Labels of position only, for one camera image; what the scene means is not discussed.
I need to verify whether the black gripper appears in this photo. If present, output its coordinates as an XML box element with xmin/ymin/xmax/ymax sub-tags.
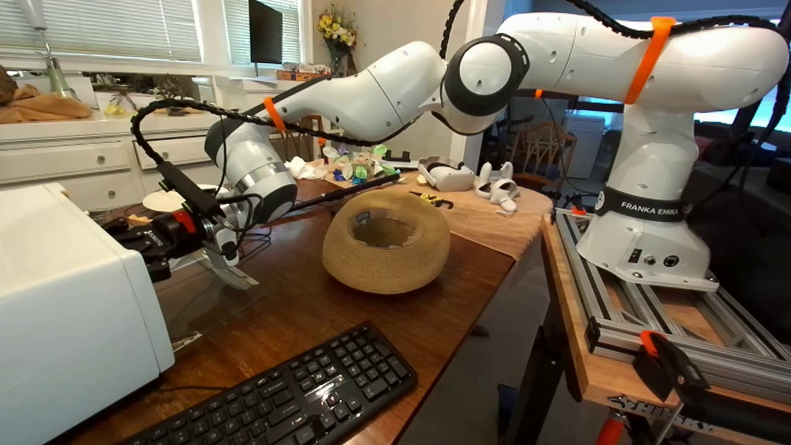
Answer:
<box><xmin>106</xmin><ymin>196</ymin><xmax>246</xmax><ymax>285</ymax></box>

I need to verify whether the wide orange strap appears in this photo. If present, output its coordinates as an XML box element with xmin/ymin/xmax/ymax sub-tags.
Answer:
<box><xmin>621</xmin><ymin>16</ymin><xmax>680</xmax><ymax>107</ymax></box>

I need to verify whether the brown wicker chair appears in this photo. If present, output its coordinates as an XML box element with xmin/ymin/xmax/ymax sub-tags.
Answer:
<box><xmin>508</xmin><ymin>121</ymin><xmax>579</xmax><ymax>199</ymax></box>

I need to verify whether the black orange clamp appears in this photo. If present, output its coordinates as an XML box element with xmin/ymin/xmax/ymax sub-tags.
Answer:
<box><xmin>630</xmin><ymin>329</ymin><xmax>791</xmax><ymax>445</ymax></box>

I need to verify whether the tan straw hat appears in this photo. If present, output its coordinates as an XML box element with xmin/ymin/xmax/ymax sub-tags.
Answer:
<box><xmin>319</xmin><ymin>185</ymin><xmax>452</xmax><ymax>296</ymax></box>

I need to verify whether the colourful toy pile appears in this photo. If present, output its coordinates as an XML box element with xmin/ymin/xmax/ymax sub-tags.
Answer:
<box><xmin>319</xmin><ymin>144</ymin><xmax>400</xmax><ymax>188</ymax></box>

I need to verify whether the narrow orange strap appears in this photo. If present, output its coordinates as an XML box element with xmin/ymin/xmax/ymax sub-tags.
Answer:
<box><xmin>262</xmin><ymin>95</ymin><xmax>288</xmax><ymax>139</ymax></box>

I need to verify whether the long black stick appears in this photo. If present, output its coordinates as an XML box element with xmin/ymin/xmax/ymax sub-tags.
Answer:
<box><xmin>282</xmin><ymin>170</ymin><xmax>403</xmax><ymax>217</ymax></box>

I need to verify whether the white VR controller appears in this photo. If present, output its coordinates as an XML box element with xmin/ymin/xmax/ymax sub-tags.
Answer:
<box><xmin>474</xmin><ymin>159</ymin><xmax>522</xmax><ymax>217</ymax></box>

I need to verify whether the wooden robot cart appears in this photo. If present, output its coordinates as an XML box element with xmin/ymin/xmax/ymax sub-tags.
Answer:
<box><xmin>539</xmin><ymin>221</ymin><xmax>791</xmax><ymax>419</ymax></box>

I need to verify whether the white VR headset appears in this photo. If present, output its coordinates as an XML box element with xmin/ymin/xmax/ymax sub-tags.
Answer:
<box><xmin>416</xmin><ymin>159</ymin><xmax>479</xmax><ymax>194</ymax></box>

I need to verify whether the yellow flower bouquet vase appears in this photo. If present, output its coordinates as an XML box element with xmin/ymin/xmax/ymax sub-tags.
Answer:
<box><xmin>316</xmin><ymin>8</ymin><xmax>360</xmax><ymax>83</ymax></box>

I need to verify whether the black flat monitor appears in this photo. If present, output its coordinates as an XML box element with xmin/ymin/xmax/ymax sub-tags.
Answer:
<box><xmin>246</xmin><ymin>0</ymin><xmax>285</xmax><ymax>66</ymax></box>

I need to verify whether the black computer keyboard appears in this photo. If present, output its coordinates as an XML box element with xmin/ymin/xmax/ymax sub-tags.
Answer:
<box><xmin>120</xmin><ymin>322</ymin><xmax>421</xmax><ymax>445</ymax></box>

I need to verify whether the white drawer sideboard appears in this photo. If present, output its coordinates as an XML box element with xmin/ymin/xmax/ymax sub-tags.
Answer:
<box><xmin>0</xmin><ymin>110</ymin><xmax>266</xmax><ymax>214</ymax></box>

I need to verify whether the aluminium mounting frame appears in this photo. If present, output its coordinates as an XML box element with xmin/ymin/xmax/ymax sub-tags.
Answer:
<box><xmin>553</xmin><ymin>205</ymin><xmax>791</xmax><ymax>390</ymax></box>

